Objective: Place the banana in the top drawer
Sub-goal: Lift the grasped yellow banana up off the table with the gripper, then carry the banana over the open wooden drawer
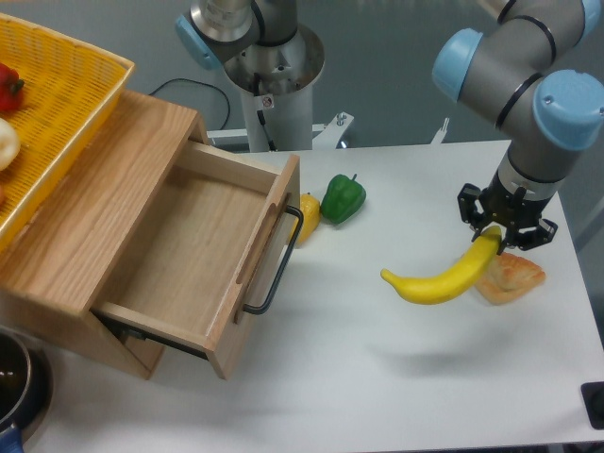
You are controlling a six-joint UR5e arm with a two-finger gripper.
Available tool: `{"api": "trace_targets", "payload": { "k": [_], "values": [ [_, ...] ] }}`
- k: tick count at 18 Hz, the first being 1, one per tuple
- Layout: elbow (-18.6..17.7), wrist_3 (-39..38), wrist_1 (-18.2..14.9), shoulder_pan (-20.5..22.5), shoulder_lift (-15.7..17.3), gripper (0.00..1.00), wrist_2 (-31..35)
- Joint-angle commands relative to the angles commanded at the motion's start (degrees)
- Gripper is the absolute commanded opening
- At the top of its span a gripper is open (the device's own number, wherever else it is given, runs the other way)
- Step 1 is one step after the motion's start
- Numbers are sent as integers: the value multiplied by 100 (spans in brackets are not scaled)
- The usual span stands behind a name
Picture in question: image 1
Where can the open wooden top drawer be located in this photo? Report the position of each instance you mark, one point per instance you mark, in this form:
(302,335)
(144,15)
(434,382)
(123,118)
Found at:
(210,242)

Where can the yellow banana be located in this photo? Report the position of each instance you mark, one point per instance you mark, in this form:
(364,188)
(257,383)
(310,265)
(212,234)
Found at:
(453,282)

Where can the red bell pepper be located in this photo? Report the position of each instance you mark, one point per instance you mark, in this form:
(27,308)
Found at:
(11,95)

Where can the wooden drawer cabinet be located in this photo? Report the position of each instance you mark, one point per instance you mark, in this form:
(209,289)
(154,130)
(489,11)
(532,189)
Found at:
(52,273)

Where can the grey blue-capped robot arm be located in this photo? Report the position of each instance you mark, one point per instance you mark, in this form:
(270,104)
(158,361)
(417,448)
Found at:
(550,116)

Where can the black metal drawer handle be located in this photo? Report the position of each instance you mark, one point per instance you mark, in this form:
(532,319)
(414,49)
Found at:
(285,257)

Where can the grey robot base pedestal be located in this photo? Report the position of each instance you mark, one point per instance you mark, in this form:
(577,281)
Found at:
(275,85)

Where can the white round vegetable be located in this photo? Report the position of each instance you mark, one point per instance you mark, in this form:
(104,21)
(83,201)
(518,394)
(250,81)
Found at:
(10,144)

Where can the yellow plastic basket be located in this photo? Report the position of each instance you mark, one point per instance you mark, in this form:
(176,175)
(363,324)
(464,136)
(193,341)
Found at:
(71,87)

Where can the white metal table bracket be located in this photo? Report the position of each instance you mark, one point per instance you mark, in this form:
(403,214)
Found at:
(324,136)

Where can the triangular baked pastry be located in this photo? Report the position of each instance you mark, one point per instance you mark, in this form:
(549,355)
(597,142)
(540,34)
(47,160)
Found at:
(509,277)

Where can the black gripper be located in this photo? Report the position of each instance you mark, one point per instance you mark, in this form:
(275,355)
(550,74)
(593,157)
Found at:
(520,216)

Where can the dark metal pot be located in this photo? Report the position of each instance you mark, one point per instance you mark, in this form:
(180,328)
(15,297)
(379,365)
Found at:
(26,390)

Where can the green bell pepper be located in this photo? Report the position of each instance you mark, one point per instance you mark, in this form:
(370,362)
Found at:
(343,198)

